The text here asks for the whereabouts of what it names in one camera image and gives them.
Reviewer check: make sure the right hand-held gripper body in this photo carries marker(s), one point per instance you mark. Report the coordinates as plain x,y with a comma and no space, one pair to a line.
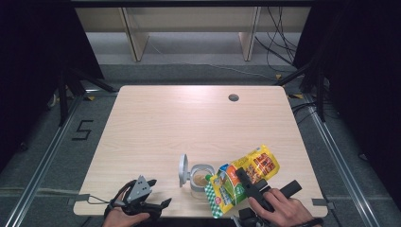
257,192

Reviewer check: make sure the yellow floor tape piece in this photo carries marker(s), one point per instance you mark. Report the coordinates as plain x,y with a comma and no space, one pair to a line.
296,96
278,76
90,98

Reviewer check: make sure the person's right hand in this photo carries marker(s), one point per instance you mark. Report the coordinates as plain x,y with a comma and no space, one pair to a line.
285,209

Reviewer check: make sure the black curtain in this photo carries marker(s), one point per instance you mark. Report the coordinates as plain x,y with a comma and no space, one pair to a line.
38,63
362,78

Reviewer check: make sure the person's left hand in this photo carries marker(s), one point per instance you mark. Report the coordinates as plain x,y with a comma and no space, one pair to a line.
121,219

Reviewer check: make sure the metal floor rail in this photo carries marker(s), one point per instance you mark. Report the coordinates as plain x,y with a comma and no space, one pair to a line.
340,160
41,170

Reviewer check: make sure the light wooden shelf unit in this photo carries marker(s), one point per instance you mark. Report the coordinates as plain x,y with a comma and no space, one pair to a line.
189,19

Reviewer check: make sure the clear jar with white lid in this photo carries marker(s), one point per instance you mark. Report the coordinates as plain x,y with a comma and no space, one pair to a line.
197,181

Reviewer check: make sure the brown granules in jar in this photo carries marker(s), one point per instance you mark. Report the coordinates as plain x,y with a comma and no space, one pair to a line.
200,180

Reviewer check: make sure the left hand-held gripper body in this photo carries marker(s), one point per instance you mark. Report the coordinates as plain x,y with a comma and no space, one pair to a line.
139,189

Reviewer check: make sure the black metal stand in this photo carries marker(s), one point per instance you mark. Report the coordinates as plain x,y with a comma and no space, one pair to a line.
64,94
320,91

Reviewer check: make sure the yellow snack pouch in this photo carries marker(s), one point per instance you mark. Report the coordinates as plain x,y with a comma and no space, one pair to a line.
239,183

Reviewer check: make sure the round grey table grommet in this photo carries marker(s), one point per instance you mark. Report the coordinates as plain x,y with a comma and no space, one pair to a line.
233,97

